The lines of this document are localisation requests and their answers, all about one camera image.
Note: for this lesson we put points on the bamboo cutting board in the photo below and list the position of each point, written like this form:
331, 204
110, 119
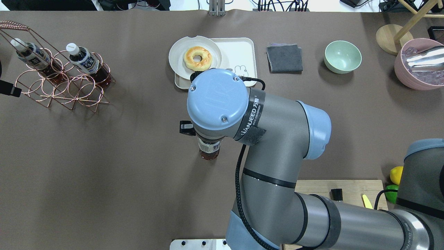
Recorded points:
352, 189

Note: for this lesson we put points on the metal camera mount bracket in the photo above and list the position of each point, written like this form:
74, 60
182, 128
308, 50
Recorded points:
217, 7

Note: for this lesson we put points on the copper wire bottle rack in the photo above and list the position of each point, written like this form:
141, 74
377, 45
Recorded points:
78, 88

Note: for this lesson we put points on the tea bottle rear left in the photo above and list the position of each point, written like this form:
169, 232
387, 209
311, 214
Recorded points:
39, 60

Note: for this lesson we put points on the green bowl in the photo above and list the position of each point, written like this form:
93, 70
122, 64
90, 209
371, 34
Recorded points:
342, 57

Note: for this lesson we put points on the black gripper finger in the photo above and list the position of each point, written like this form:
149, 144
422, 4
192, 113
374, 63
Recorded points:
7, 88

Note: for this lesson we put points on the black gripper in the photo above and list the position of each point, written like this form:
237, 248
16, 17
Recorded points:
186, 127

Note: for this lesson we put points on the glazed donut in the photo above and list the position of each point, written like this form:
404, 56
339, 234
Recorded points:
198, 58

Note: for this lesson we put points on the wooden round stand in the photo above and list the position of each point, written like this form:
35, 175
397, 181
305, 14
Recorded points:
392, 37

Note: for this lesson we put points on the black electronics beyond table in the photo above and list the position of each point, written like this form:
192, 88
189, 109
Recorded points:
82, 5

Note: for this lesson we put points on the tea bottle front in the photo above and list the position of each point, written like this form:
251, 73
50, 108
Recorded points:
209, 150

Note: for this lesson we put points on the pink bowl of ice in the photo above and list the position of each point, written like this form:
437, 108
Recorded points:
403, 73

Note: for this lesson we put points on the yellow lemon near bowl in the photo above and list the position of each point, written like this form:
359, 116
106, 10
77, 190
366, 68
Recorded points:
396, 175

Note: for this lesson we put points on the tea bottle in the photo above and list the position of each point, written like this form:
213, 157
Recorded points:
209, 150
88, 63
39, 60

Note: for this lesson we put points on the grey folded cloth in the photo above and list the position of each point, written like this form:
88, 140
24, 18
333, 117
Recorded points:
284, 58

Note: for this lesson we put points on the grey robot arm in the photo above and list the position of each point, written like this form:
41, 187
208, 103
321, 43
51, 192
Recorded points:
277, 135

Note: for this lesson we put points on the metal ice scoop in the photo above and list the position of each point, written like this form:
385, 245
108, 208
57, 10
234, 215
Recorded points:
429, 60

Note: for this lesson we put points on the cream rabbit tray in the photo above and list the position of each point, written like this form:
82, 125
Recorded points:
237, 56

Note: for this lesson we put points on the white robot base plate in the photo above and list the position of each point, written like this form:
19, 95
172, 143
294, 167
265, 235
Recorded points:
199, 244

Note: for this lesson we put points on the green lime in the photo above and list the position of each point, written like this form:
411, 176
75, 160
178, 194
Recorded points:
391, 196

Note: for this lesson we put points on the tea bottle right of rack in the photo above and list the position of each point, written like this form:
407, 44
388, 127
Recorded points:
88, 63

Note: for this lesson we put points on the white round plate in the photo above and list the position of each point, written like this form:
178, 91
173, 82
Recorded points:
180, 47

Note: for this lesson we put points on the yellow plastic knife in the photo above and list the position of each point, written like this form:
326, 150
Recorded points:
366, 201

